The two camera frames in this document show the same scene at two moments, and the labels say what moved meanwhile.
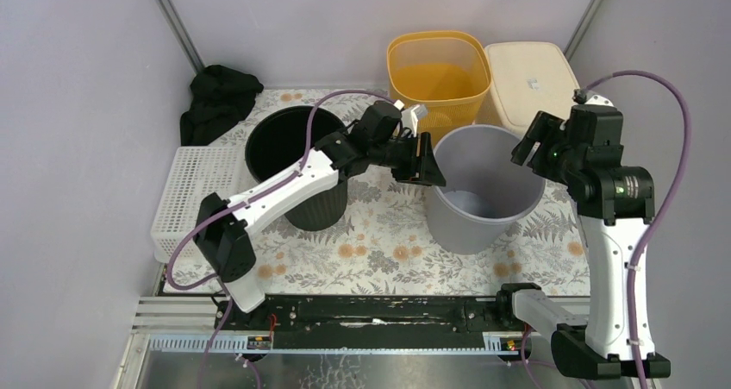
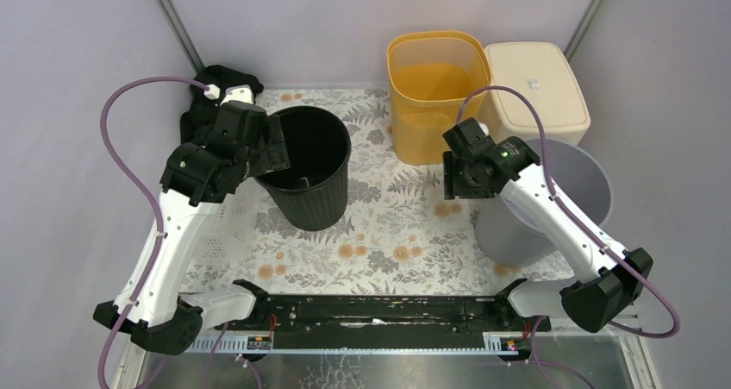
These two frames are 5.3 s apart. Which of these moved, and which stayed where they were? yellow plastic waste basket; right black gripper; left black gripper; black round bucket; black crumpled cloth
Moved: left black gripper; right black gripper
Stayed: black round bucket; yellow plastic waste basket; black crumpled cloth
